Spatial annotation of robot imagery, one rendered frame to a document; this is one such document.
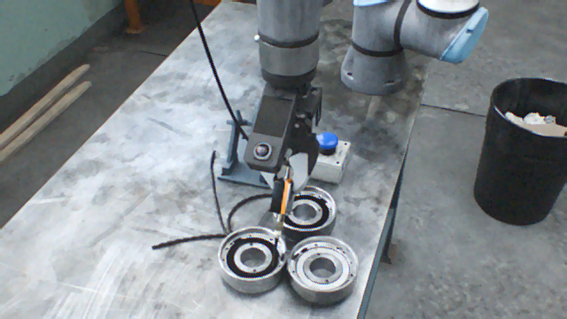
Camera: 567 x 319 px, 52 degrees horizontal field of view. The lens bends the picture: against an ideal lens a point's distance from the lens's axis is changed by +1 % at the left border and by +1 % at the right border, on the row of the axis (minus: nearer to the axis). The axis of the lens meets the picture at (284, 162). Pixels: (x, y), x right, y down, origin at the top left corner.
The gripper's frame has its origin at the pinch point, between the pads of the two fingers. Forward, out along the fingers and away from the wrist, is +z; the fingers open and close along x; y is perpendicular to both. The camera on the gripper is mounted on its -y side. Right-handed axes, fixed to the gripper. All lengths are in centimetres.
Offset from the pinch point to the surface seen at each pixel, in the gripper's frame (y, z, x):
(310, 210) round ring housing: 7.7, 11.6, -2.3
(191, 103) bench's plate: 33.0, 13.2, 30.4
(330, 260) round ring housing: -2.8, 10.6, -8.0
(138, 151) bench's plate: 15.1, 13.1, 33.8
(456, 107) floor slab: 165, 94, -32
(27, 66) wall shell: 121, 78, 154
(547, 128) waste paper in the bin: 109, 58, -57
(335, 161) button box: 17.8, 8.7, -4.2
